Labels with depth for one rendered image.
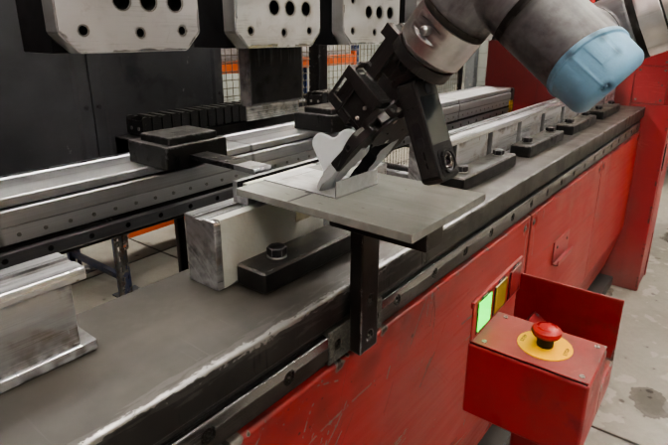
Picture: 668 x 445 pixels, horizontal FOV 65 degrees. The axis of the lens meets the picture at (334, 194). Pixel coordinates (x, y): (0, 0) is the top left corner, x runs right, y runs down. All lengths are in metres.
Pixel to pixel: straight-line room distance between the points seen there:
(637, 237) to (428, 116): 2.33
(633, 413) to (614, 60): 1.70
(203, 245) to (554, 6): 0.48
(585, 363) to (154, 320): 0.55
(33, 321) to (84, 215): 0.31
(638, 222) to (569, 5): 2.35
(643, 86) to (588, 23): 2.21
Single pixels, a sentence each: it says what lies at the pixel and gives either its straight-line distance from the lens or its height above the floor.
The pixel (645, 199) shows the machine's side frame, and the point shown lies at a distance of 2.78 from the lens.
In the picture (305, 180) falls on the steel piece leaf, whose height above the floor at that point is 1.00.
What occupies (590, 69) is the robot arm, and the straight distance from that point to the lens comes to 0.50.
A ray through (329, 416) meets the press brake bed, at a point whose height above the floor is 0.69.
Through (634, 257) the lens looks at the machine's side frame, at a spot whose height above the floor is 0.17.
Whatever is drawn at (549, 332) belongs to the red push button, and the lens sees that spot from 0.78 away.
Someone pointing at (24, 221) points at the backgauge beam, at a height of 0.95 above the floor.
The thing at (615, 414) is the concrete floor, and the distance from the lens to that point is 2.07.
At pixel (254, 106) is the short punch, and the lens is 0.72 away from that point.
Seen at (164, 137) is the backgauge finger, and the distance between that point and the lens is 0.87.
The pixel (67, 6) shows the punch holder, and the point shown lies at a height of 1.21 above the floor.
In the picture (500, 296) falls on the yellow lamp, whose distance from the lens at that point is 0.85.
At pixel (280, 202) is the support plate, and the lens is 0.63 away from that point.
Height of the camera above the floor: 1.19
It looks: 17 degrees down
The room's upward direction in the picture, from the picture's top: straight up
